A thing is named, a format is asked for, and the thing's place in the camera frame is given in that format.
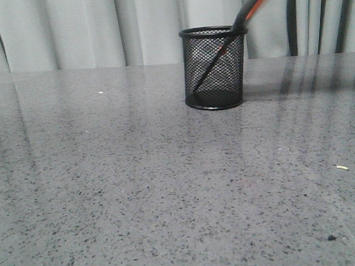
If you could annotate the black mesh pen bucket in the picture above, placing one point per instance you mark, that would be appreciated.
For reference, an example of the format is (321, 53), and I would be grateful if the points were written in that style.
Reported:
(213, 67)

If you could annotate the grey orange handled scissors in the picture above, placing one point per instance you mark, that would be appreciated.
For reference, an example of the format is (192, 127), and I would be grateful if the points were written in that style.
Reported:
(242, 18)

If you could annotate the small black crumb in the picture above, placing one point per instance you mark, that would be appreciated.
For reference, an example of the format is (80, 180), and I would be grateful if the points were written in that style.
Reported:
(331, 237)

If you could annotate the small yellowish crumb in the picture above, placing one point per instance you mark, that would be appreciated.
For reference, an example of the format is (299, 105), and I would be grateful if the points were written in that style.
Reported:
(342, 167)

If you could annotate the grey curtain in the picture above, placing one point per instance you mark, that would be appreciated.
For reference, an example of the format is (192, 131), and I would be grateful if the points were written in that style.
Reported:
(45, 35)

